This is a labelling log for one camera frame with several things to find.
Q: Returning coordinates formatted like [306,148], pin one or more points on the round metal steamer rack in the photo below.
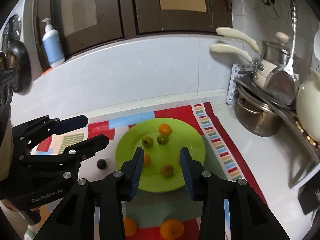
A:
[15,27]

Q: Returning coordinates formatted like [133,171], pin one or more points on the wooden bead trivet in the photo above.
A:
[303,132]

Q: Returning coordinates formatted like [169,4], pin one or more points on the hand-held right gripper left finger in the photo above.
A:
[137,172]

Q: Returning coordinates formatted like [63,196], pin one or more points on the person's left hand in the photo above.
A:
[6,150]

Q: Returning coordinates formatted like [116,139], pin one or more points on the orange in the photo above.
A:
[172,229]
[147,159]
[130,227]
[165,129]

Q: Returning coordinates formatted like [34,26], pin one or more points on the black knife block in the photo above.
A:
[310,197]

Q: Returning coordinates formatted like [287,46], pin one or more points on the green plate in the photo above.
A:
[155,181]

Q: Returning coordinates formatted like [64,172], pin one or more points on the dark flat pan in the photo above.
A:
[250,90]

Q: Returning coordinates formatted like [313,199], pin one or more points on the colourful patchwork placemat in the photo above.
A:
[217,135]

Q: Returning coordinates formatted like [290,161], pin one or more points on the large steel pot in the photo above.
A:
[255,120]

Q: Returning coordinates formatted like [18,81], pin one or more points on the blue white pump bottle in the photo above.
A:
[52,50]

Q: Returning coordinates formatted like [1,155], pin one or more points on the brown wooden window frame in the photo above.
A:
[127,10]

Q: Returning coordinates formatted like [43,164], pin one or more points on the steel spatula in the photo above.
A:
[280,85]

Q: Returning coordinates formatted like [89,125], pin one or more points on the small green fruit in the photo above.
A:
[147,141]
[162,139]

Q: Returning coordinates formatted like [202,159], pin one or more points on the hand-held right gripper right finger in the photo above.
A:
[187,175]

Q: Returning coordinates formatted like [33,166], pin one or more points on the black frying pan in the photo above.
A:
[22,62]

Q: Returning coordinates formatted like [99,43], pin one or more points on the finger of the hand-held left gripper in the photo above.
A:
[72,124]
[95,142]

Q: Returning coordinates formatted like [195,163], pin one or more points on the white-legged metal shelf rack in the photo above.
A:
[235,85]

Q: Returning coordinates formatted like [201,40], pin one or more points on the dark plum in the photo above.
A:
[101,164]

